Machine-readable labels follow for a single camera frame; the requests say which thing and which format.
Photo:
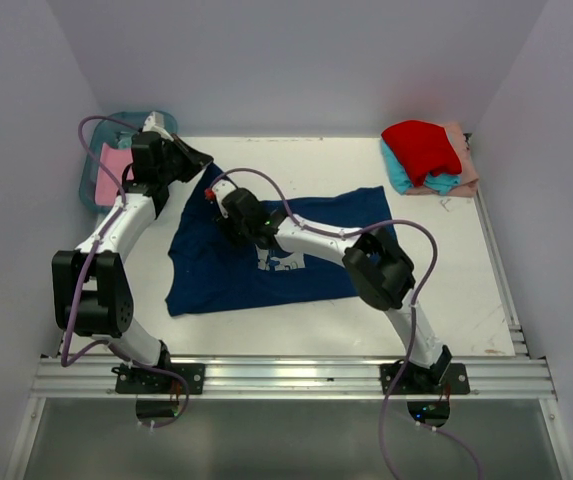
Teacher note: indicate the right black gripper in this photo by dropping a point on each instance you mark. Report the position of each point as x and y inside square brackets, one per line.
[227, 221]

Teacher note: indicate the navy blue Mickey t-shirt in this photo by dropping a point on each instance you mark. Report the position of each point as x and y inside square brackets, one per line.
[212, 275]

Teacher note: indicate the aluminium mounting rail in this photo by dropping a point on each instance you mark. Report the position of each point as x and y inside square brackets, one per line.
[307, 378]

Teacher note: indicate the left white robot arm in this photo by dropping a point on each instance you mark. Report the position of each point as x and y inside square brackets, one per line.
[92, 297]

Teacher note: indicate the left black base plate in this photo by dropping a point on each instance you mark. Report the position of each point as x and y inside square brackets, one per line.
[177, 378]

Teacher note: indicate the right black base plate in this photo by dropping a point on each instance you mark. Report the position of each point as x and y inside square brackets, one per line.
[396, 380]

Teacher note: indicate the teal plastic bin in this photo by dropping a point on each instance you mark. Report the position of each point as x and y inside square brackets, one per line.
[110, 143]

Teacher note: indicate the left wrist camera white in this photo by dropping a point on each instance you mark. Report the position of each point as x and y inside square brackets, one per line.
[154, 122]

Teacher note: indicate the pink t-shirt in bin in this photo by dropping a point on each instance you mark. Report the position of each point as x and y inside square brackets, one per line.
[111, 175]

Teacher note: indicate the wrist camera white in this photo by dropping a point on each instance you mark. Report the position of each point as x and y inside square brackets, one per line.
[219, 190]
[154, 122]

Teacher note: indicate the pink beige folded t-shirt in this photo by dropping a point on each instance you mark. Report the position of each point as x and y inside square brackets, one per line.
[469, 178]

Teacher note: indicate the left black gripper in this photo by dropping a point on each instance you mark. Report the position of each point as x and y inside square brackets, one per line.
[194, 159]

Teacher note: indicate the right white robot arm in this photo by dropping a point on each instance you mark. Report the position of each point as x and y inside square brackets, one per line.
[378, 268]

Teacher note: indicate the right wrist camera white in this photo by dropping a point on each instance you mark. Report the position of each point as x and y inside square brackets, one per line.
[219, 190]

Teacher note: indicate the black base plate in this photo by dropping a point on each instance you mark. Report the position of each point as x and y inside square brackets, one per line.
[177, 378]
[396, 380]

